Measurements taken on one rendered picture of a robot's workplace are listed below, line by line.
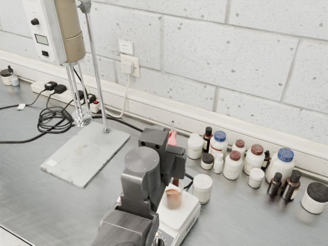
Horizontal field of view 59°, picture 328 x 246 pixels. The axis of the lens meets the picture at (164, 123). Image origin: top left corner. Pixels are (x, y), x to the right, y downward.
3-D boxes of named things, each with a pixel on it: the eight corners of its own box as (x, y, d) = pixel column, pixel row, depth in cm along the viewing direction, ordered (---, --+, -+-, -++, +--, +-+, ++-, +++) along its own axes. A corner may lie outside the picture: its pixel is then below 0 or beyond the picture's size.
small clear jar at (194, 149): (193, 146, 112) (194, 133, 108) (205, 153, 109) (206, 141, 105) (183, 154, 109) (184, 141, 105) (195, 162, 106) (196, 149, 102)
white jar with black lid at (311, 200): (326, 215, 88) (335, 201, 84) (302, 212, 89) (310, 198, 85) (320, 197, 94) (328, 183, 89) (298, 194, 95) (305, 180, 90)
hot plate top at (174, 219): (177, 232, 76) (177, 230, 75) (141, 210, 81) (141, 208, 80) (200, 200, 83) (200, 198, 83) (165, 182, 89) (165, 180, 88)
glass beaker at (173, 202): (165, 191, 85) (165, 172, 80) (186, 197, 84) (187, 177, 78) (156, 210, 80) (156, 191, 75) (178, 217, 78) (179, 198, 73)
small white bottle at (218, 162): (223, 169, 103) (226, 153, 98) (219, 175, 101) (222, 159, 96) (215, 166, 104) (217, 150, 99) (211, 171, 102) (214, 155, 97)
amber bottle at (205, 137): (210, 143, 113) (213, 124, 107) (212, 151, 110) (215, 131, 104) (200, 144, 113) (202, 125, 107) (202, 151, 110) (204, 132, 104)
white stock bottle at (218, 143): (218, 149, 111) (222, 126, 104) (228, 160, 107) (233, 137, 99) (204, 154, 109) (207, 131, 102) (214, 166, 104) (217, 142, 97)
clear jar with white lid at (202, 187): (188, 199, 93) (190, 183, 88) (196, 187, 97) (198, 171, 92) (205, 207, 91) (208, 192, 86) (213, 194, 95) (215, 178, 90)
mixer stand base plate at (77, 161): (82, 189, 96) (82, 187, 96) (39, 168, 103) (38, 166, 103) (131, 136, 117) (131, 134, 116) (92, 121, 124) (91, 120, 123)
